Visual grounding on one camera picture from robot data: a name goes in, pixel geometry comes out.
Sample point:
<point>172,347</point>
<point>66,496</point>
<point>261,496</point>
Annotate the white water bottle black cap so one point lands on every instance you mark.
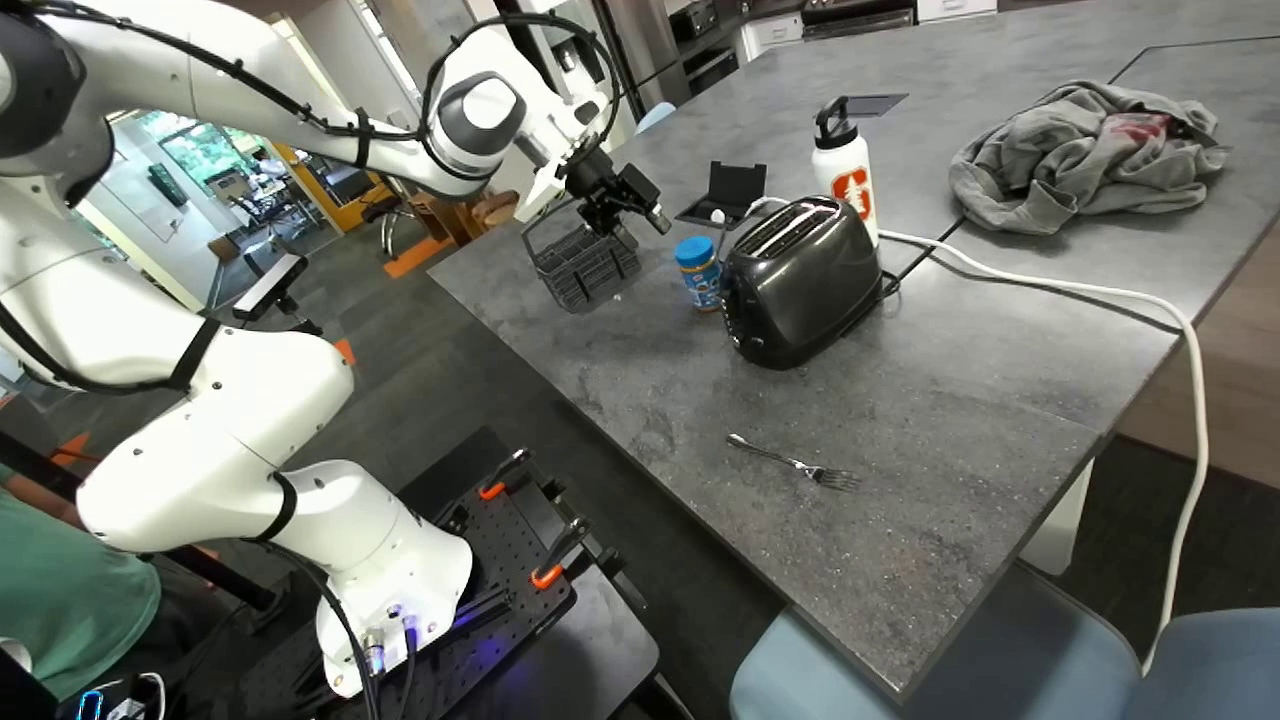
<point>845,175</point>

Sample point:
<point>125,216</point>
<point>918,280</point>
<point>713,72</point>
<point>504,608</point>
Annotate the black toaster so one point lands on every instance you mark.
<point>800,286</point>

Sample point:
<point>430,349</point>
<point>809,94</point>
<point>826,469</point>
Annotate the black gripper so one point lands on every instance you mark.
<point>588,175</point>

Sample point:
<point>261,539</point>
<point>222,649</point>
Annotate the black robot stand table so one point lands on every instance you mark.
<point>585,667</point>

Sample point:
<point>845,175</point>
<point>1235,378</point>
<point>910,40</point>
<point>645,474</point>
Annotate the blue chair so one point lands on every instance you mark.
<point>932,655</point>

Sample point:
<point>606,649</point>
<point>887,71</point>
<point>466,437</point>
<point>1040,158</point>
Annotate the table power hatch cover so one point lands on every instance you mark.
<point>874,107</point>

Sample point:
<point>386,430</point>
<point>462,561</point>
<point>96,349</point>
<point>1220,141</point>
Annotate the stainless steel refrigerator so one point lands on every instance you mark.
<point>654,55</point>

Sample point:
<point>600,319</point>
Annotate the person in green shirt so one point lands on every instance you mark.
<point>66,600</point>

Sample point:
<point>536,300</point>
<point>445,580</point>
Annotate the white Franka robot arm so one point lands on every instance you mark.
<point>225,454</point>

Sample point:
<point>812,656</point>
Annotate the silver fork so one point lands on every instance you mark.
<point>787,461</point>

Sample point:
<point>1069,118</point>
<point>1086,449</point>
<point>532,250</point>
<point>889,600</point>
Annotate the white table leg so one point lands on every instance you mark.
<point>1063,524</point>

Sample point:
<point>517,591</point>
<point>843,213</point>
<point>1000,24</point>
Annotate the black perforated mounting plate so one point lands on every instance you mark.
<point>513,532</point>

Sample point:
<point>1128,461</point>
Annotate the clear jar blue lid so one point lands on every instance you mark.
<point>696,272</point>

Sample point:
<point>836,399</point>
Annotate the crumpled grey cloth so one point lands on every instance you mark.
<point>1082,163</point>

